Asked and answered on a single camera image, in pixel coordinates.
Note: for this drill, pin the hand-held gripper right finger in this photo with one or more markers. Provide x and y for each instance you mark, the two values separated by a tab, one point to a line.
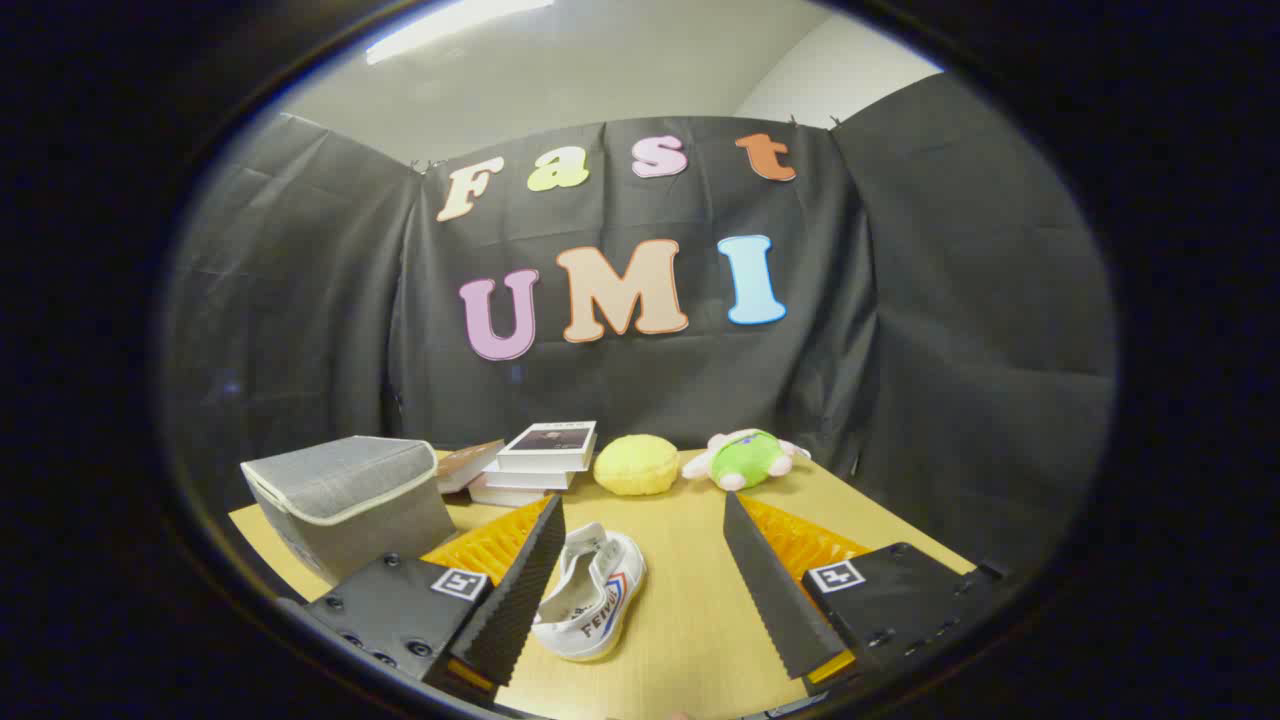
775	590

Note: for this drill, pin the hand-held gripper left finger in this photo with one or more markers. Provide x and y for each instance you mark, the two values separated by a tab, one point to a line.
520	590

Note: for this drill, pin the white striped canvas shoe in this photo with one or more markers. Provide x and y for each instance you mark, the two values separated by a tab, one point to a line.
600	610

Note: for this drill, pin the grey fabric storage box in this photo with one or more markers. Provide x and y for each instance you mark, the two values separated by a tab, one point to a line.
350	485

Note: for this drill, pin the green and pink plush toy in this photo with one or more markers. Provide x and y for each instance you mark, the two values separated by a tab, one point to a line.
748	460

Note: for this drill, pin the brown book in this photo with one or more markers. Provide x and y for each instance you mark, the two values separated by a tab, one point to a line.
465	465

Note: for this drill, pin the white book with portrait cover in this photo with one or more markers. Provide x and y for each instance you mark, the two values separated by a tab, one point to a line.
545	445

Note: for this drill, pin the yellow round plush toy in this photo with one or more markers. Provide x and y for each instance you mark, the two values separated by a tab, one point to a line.
636	465

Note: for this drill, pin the black backdrop cloth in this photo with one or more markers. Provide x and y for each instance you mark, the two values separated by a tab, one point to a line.
900	300

